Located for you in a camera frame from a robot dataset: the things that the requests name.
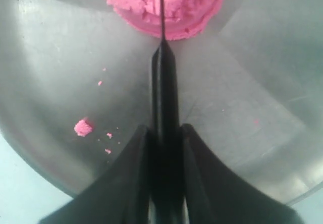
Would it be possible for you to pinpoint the pink object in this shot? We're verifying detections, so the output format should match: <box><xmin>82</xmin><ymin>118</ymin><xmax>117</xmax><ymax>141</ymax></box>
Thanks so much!
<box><xmin>106</xmin><ymin>0</ymin><xmax>224</xmax><ymax>40</ymax></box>

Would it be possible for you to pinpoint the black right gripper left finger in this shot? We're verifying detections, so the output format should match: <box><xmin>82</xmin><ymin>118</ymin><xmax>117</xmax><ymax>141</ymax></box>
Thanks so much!
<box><xmin>40</xmin><ymin>126</ymin><xmax>149</xmax><ymax>223</ymax></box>

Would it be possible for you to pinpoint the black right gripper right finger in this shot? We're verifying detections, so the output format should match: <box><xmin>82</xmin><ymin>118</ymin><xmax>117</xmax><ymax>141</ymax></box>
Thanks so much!
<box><xmin>181</xmin><ymin>124</ymin><xmax>303</xmax><ymax>223</ymax></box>

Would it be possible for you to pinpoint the round steel plate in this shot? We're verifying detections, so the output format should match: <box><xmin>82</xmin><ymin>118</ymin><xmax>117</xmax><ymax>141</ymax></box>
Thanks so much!
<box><xmin>1</xmin><ymin>0</ymin><xmax>322</xmax><ymax>203</ymax></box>

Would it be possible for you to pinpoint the small pink dough crumb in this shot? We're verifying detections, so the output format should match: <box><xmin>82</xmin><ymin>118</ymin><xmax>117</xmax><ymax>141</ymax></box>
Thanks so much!
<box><xmin>74</xmin><ymin>118</ymin><xmax>93</xmax><ymax>137</ymax></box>

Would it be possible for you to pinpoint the black knife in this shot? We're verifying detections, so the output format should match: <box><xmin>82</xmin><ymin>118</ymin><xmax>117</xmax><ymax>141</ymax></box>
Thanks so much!
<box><xmin>151</xmin><ymin>0</ymin><xmax>183</xmax><ymax>223</ymax></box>

